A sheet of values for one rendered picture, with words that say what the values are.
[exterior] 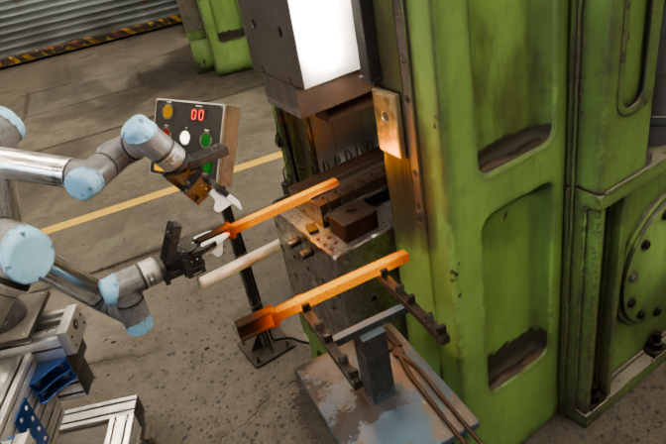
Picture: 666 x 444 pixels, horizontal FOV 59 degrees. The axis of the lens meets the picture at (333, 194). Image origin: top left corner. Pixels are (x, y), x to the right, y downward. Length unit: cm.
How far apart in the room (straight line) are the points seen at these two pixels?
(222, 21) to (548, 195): 511
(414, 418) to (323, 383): 26
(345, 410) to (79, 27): 843
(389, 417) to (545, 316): 76
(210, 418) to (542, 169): 164
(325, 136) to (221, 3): 456
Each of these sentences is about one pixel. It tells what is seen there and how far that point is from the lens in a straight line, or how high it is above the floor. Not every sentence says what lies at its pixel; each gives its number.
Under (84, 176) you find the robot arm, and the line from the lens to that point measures 146.
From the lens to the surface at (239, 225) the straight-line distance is 171.
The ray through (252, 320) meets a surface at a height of 100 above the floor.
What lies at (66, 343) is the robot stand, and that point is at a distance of 202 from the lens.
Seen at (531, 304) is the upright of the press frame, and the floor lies 53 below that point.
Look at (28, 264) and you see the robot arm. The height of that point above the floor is 123.
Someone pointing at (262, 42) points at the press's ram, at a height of 146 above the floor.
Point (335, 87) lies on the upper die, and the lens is 165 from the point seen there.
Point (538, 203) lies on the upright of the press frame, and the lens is 181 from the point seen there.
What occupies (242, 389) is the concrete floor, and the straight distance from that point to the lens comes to 266.
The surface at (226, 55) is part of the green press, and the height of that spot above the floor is 20.
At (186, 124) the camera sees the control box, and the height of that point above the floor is 113.
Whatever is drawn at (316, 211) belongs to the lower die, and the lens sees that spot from 178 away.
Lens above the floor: 188
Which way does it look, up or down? 30 degrees down
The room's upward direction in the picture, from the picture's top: 11 degrees counter-clockwise
